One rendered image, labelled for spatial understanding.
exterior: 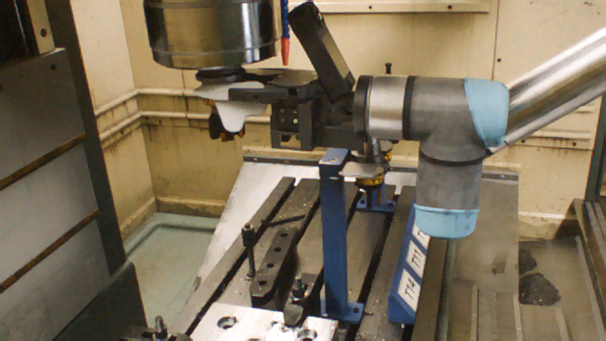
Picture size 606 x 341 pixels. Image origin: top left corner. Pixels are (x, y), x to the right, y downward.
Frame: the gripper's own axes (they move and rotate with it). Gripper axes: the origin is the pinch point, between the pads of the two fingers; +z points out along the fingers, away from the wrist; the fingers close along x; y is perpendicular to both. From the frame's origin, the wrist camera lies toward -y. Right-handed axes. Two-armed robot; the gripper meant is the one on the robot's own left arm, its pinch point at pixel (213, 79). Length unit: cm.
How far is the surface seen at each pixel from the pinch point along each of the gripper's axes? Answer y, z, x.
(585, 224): 61, -65, 85
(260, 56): -4.2, -8.0, -3.6
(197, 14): -9.4, -2.8, -7.8
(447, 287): 55, -30, 40
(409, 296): 49, -24, 27
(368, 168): 21.2, -15.7, 23.3
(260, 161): 58, 35, 100
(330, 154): 20.3, -8.5, 25.4
